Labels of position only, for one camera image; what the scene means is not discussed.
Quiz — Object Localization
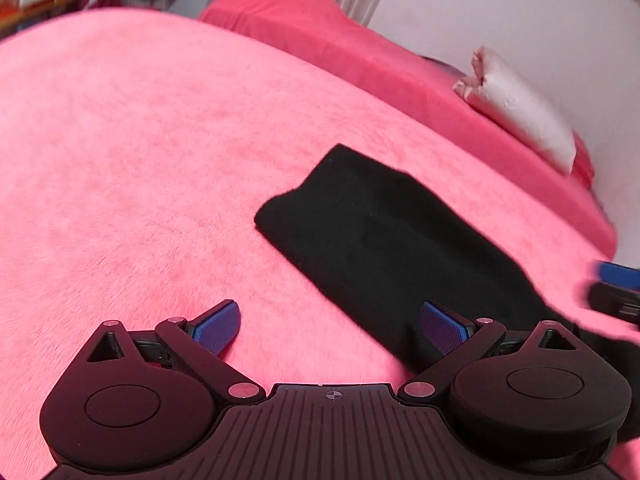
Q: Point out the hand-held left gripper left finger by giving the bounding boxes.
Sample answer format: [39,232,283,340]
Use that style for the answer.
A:
[87,299,266,404]

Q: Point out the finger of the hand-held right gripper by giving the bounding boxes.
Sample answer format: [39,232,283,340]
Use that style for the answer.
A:
[585,260,640,331]

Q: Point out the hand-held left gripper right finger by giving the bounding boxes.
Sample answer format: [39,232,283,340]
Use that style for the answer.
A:
[398,301,581,404]

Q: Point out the black pants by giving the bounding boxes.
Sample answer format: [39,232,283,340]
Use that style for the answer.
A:
[254,143,640,367]

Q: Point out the pink folded cloth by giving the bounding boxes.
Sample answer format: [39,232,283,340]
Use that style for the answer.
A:
[570,132,597,190]

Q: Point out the light pink fleece blanket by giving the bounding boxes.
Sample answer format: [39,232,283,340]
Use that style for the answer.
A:
[0,8,640,480]

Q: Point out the pale pink pillow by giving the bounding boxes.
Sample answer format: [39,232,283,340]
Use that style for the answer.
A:
[452,45,579,176]

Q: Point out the coral pink bed sheet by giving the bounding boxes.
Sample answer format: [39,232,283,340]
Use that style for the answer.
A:
[198,0,619,257]

